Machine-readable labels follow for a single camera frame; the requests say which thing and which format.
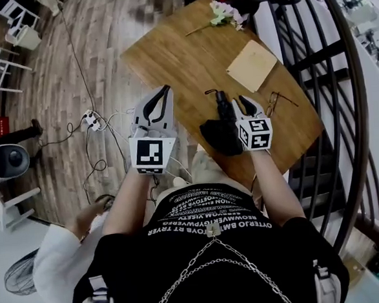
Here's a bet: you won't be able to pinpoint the white cable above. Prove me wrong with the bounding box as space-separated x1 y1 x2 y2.
97 105 193 187

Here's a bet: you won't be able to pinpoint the white power strip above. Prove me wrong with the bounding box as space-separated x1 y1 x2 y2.
83 109 102 133

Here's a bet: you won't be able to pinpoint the person's right shoulder strap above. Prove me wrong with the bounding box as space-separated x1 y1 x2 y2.
312 257 345 303

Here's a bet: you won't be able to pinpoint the dark wooden stair steps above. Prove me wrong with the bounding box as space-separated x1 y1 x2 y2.
280 67 360 221

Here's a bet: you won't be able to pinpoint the long black cable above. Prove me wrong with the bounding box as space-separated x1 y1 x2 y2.
56 1 97 116

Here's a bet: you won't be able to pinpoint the wooden table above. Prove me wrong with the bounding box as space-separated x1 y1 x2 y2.
116 0 328 189

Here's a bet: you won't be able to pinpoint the black umbrella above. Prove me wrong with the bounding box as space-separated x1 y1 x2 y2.
197 87 246 159

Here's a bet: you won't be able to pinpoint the thin-framed eyeglasses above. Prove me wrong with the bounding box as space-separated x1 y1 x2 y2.
262 89 300 118

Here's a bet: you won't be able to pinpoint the person's left shoe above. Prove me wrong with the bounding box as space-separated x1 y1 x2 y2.
172 175 192 187

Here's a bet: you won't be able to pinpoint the silver chain necklace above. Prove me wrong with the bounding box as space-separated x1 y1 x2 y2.
142 216 296 303

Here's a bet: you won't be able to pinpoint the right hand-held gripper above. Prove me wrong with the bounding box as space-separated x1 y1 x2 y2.
231 93 275 153

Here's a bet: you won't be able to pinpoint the white low stool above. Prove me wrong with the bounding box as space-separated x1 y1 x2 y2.
0 176 44 231

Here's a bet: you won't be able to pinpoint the black metal stair railing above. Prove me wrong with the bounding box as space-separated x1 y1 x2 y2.
249 0 379 266

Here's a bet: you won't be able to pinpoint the white waste bin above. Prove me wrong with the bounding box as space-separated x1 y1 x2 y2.
4 23 43 53

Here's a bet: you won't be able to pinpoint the person's left forearm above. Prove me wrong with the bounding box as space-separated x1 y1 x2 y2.
98 168 161 237

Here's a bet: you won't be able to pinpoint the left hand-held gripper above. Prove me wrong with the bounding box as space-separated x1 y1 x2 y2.
125 84 180 177

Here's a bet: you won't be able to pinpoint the pale artificial flower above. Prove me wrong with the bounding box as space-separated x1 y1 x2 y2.
181 0 251 37

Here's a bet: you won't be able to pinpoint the person's beige shorts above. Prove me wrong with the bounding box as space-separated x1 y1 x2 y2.
189 145 245 192

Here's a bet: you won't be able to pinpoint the person's right forearm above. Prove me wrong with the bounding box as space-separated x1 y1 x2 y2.
249 146 307 229

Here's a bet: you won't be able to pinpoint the white chair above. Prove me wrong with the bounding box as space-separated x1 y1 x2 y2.
0 0 41 32

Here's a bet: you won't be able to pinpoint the tan notebook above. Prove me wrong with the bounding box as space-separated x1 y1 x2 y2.
223 37 281 95

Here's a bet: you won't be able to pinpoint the person's shoulder strap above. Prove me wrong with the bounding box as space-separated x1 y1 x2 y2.
312 257 345 303
77 274 115 303

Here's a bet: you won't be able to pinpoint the person's black printed shirt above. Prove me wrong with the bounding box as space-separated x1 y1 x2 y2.
65 174 351 303

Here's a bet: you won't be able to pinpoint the person's shoe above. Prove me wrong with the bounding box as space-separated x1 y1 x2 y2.
30 118 45 138
172 175 192 187

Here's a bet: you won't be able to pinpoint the person's left shoulder strap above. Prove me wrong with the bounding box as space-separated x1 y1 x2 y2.
77 274 115 303

